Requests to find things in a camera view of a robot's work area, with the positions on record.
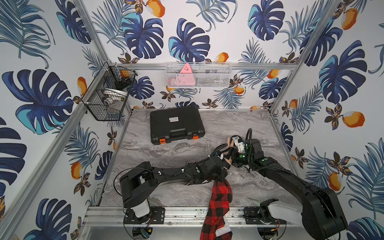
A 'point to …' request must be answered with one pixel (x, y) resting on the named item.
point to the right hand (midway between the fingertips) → (223, 155)
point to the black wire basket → (106, 97)
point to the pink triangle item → (185, 77)
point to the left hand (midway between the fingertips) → (227, 172)
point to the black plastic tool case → (181, 123)
